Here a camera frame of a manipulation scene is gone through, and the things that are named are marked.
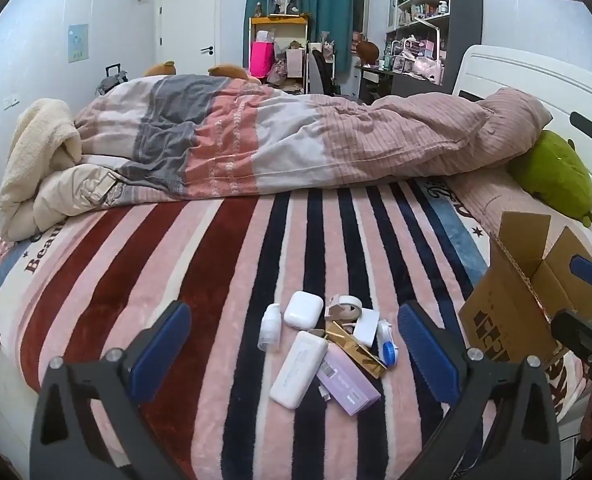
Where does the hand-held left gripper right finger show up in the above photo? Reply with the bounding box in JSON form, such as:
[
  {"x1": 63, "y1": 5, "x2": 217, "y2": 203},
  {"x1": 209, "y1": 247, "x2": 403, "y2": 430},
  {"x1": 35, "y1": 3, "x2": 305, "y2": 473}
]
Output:
[{"x1": 397, "y1": 300, "x2": 561, "y2": 480}]

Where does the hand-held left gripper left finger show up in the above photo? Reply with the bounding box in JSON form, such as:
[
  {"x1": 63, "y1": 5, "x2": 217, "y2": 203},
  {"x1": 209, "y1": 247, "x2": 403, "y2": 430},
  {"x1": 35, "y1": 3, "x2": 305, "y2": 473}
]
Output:
[{"x1": 28, "y1": 301, "x2": 193, "y2": 480}]

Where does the white blue correction tape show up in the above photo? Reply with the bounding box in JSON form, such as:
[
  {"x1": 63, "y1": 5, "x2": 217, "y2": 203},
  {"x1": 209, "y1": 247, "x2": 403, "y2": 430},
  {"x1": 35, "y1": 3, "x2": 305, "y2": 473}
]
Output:
[{"x1": 376, "y1": 321, "x2": 401, "y2": 367}]

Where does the white box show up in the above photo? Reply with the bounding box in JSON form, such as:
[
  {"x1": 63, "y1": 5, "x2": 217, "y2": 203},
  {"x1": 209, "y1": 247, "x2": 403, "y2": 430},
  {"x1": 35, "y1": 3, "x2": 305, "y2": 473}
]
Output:
[{"x1": 353, "y1": 307, "x2": 381, "y2": 348}]

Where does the gold box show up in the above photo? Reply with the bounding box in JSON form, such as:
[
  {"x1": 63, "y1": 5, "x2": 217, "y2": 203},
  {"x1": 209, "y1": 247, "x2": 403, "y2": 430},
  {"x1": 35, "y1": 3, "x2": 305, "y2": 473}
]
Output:
[{"x1": 324, "y1": 321, "x2": 387, "y2": 381}]

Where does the brown cardboard box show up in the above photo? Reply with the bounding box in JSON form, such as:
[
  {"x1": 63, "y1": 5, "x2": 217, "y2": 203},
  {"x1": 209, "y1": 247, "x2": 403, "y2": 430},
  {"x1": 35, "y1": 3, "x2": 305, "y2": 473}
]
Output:
[{"x1": 458, "y1": 211, "x2": 592, "y2": 368}]

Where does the purple box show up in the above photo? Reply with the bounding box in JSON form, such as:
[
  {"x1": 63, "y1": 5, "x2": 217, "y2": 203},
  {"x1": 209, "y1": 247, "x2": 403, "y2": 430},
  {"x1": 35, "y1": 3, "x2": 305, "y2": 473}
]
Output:
[{"x1": 317, "y1": 345, "x2": 381, "y2": 416}]

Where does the clear tape roll with dispenser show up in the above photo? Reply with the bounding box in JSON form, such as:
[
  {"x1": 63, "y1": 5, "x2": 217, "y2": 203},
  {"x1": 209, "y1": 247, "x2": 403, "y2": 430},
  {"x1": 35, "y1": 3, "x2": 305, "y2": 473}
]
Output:
[{"x1": 324, "y1": 295, "x2": 363, "y2": 322}]

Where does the white power bank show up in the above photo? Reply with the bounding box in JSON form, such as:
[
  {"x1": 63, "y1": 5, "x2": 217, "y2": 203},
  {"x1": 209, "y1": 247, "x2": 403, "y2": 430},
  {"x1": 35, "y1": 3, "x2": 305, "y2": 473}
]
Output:
[{"x1": 269, "y1": 330, "x2": 329, "y2": 409}]

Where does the green plush toy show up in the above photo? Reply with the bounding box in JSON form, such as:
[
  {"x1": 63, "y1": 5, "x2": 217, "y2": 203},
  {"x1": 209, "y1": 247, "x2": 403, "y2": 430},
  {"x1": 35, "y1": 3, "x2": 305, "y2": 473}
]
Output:
[{"x1": 506, "y1": 130, "x2": 592, "y2": 228}]

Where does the striped fleece blanket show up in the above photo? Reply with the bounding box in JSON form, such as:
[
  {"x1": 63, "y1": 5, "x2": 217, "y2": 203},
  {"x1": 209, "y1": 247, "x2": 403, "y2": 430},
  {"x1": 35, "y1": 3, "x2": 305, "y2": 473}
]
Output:
[{"x1": 0, "y1": 180, "x2": 592, "y2": 480}]

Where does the small white bottle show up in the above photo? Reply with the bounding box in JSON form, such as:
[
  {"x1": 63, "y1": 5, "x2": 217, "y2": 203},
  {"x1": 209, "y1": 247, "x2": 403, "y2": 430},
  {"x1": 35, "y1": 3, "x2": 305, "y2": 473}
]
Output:
[{"x1": 259, "y1": 304, "x2": 283, "y2": 352}]

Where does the white earbuds case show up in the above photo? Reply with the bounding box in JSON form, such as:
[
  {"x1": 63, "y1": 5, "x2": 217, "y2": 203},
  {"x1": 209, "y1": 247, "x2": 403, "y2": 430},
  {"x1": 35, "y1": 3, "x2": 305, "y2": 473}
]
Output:
[{"x1": 283, "y1": 291, "x2": 324, "y2": 330}]

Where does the pink striped pillow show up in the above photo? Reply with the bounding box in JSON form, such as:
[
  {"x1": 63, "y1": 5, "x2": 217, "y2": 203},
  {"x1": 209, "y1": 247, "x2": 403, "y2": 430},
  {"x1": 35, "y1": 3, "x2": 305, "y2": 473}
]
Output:
[{"x1": 443, "y1": 167, "x2": 592, "y2": 256}]

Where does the beige padded cover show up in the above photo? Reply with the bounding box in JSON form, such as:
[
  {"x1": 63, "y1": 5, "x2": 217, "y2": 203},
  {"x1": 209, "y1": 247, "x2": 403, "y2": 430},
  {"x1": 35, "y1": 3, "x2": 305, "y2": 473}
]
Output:
[{"x1": 6, "y1": 162, "x2": 127, "y2": 241}]

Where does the white headboard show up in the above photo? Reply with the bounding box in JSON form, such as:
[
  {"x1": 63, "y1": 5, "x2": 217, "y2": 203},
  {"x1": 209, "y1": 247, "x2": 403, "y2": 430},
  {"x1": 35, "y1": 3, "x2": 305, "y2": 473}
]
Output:
[{"x1": 450, "y1": 44, "x2": 592, "y2": 261}]

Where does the cream fleece blanket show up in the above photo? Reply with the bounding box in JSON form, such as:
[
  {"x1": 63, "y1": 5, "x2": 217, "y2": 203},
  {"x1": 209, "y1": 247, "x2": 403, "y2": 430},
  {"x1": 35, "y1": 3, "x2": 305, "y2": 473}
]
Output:
[{"x1": 0, "y1": 97, "x2": 84, "y2": 241}]

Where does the pink grey patchwork quilt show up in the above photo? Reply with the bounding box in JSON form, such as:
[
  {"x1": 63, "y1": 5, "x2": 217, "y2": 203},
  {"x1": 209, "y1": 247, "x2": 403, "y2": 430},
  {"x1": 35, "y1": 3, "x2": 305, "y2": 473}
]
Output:
[{"x1": 73, "y1": 74, "x2": 554, "y2": 203}]

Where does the white plastic bag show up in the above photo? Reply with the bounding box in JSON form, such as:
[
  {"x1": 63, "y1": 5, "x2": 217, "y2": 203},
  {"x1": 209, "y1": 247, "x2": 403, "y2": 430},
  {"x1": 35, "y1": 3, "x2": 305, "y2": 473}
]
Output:
[{"x1": 413, "y1": 56, "x2": 444, "y2": 83}]

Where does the grey suitcase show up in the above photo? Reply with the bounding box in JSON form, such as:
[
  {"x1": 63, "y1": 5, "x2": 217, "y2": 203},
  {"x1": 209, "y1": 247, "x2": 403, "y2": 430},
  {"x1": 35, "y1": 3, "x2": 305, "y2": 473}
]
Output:
[{"x1": 96, "y1": 63, "x2": 129, "y2": 96}]

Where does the dark desk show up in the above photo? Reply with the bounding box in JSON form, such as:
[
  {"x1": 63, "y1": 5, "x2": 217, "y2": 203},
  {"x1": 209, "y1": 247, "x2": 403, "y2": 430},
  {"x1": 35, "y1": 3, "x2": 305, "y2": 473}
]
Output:
[{"x1": 358, "y1": 60, "x2": 446, "y2": 101}]

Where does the grey bookshelf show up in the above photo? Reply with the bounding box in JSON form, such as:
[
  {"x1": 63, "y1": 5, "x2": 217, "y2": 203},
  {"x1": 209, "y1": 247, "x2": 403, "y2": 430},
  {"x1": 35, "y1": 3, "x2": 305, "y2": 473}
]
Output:
[{"x1": 386, "y1": 0, "x2": 484, "y2": 86}]

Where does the grey desk chair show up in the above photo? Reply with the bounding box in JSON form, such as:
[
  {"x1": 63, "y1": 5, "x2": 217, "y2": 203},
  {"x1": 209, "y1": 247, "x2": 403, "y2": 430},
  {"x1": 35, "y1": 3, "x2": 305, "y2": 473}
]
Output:
[{"x1": 307, "y1": 50, "x2": 341, "y2": 97}]

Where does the pink bag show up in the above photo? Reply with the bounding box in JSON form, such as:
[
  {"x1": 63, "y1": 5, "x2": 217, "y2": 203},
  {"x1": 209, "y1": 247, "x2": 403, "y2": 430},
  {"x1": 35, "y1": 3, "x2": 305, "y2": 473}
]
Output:
[{"x1": 250, "y1": 40, "x2": 275, "y2": 77}]

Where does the round brown plush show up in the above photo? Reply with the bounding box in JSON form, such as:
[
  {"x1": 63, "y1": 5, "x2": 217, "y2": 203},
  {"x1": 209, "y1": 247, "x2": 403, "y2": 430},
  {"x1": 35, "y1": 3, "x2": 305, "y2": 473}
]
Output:
[{"x1": 356, "y1": 40, "x2": 381, "y2": 65}]

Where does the beige paper bag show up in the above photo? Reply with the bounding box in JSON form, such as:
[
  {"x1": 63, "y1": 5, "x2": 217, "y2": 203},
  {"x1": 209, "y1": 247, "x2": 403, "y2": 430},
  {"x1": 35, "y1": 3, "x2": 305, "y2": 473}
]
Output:
[{"x1": 286, "y1": 47, "x2": 307, "y2": 78}]

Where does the white door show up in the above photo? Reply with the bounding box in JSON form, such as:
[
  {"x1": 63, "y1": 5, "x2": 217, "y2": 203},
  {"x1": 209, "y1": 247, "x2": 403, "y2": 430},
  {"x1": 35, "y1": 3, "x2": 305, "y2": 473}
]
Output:
[{"x1": 156, "y1": 0, "x2": 217, "y2": 77}]

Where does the yellow shelf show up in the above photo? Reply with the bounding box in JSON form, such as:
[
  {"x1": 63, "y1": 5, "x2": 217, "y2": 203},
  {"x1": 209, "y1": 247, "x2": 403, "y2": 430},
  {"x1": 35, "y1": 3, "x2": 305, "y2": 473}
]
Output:
[{"x1": 249, "y1": 15, "x2": 311, "y2": 93}]

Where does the blue wall poster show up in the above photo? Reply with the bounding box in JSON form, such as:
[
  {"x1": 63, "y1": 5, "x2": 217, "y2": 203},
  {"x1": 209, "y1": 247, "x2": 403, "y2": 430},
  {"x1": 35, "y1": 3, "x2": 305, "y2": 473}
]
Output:
[{"x1": 68, "y1": 23, "x2": 88, "y2": 63}]

